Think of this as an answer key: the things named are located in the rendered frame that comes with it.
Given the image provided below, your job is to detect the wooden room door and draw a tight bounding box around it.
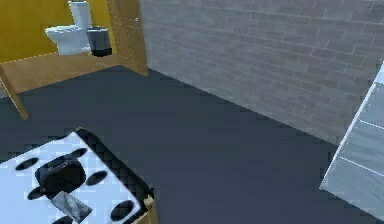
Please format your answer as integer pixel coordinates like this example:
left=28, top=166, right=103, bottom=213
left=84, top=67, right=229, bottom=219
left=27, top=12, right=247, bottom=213
left=106, top=0, right=150, bottom=77

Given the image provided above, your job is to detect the grey bin with black base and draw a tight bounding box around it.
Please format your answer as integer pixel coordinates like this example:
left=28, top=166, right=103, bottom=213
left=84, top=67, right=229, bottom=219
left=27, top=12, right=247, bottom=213
left=85, top=26, right=113, bottom=58

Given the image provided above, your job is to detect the white table with black spots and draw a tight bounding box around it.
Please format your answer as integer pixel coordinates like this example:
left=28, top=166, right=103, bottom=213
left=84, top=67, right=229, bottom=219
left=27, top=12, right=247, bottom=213
left=0, top=127, right=158, bottom=224

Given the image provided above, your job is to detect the white toilet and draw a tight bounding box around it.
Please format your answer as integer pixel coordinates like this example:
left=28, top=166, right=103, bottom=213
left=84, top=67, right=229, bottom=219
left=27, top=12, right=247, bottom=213
left=44, top=0, right=93, bottom=56

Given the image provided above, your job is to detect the grey flat rectangular object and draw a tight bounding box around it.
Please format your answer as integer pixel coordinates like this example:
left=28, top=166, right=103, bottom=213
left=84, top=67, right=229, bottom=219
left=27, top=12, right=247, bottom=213
left=50, top=191, right=94, bottom=224

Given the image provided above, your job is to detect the pale grey chest of drawers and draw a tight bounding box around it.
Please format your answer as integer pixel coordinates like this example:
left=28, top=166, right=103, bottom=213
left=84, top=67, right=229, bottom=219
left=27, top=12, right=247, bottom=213
left=319, top=61, right=384, bottom=222

